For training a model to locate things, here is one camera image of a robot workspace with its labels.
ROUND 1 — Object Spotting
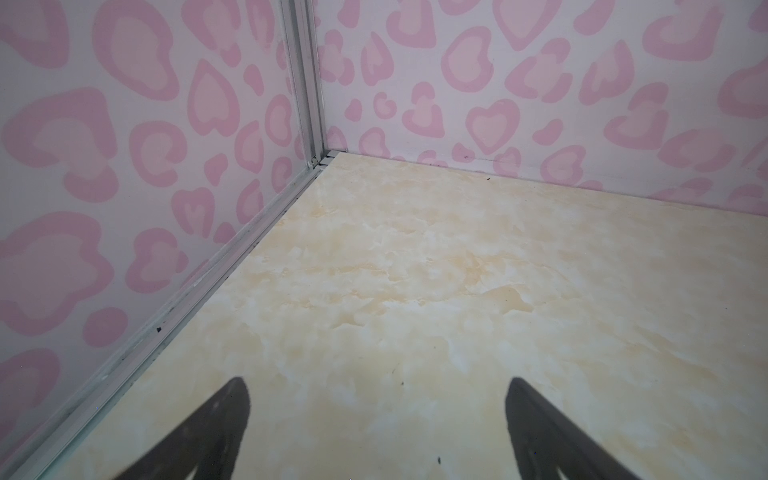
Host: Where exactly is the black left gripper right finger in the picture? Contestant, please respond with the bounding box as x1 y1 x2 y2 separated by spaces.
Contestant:
505 377 637 480

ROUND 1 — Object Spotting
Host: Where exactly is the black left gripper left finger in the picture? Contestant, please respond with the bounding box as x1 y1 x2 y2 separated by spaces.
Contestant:
117 377 251 479

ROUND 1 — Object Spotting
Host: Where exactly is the aluminium floor edge rail left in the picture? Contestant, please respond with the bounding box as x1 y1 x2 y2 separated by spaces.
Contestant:
1 151 338 479

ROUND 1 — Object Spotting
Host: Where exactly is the aluminium corner frame post left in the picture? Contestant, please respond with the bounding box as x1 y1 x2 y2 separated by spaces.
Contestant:
280 0 329 169

